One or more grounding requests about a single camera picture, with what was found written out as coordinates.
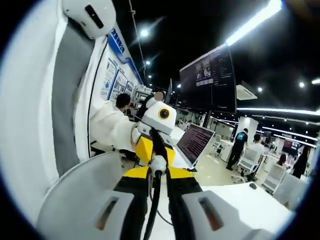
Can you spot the long ceiling light strip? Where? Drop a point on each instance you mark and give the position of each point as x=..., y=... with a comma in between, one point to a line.
x=252, y=23

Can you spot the white office chair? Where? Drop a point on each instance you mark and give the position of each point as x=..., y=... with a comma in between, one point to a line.
x=291, y=192
x=247, y=162
x=273, y=177
x=217, y=145

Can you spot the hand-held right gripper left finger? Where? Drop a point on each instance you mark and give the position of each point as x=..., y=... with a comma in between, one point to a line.
x=82, y=190

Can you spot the blue wall poster board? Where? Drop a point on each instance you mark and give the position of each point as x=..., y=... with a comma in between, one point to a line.
x=120, y=75

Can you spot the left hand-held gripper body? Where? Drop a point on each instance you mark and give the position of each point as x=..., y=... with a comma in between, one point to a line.
x=156, y=125

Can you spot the large dark wall screen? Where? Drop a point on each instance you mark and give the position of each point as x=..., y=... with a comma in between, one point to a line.
x=210, y=82

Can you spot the person's left forearm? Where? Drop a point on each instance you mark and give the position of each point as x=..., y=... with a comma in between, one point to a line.
x=112, y=130

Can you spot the dark computer mouse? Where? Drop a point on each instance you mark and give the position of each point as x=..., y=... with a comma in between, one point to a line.
x=253, y=185

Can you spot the white headset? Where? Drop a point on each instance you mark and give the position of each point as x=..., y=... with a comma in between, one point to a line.
x=85, y=17

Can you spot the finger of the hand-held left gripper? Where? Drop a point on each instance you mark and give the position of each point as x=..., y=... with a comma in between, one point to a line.
x=143, y=151
x=171, y=155

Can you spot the ceiling air conditioner unit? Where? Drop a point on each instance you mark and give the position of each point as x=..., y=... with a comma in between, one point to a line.
x=246, y=91

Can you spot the open laptop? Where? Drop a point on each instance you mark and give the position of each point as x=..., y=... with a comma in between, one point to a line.
x=195, y=140

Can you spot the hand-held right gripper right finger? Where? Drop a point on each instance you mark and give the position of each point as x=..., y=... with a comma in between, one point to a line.
x=225, y=220

